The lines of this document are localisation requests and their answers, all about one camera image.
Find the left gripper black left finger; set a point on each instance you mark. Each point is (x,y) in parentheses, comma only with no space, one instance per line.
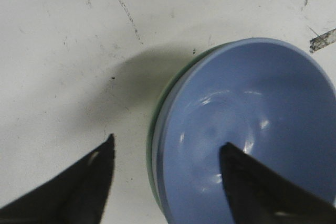
(76,195)

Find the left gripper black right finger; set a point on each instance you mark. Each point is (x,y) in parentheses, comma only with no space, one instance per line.
(256,194)

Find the light green bowl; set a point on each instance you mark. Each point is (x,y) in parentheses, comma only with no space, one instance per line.
(163,95)

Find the blue bowl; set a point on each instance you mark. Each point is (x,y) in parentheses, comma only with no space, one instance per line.
(267,97)

